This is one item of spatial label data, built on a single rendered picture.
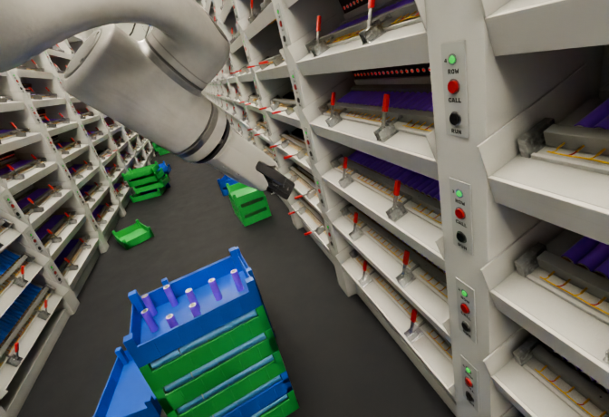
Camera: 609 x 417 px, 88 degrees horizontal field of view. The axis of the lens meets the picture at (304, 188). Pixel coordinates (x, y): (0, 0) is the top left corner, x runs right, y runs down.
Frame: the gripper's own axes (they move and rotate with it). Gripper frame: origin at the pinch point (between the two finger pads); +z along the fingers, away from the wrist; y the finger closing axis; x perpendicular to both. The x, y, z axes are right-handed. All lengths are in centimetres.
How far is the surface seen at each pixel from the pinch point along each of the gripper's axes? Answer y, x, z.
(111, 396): -65, -85, 39
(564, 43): 34.2, 20.4, -8.2
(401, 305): 6, -10, 64
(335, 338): -14, -32, 75
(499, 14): 28.0, 23.3, -9.4
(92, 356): -95, -89, 43
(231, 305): -15.9, -27.6, 20.7
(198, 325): -18.5, -34.7, 16.6
